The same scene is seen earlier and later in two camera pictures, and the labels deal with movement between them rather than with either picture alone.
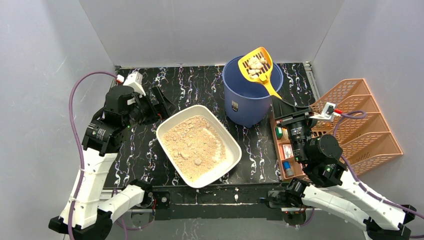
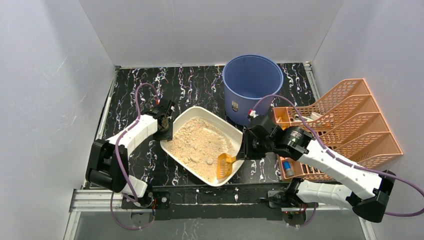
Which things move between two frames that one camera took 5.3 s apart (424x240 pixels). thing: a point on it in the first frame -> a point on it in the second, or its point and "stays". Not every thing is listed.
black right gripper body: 291,120 -> 248,145
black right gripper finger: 282,109 -> 241,154
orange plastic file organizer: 346,112 stays
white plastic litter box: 199,146 -> 233,131
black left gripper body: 157,103 -> 167,124
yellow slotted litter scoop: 257,66 -> 225,162
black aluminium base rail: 260,201 stays
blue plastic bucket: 247,101 stays
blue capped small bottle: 289,172 stays
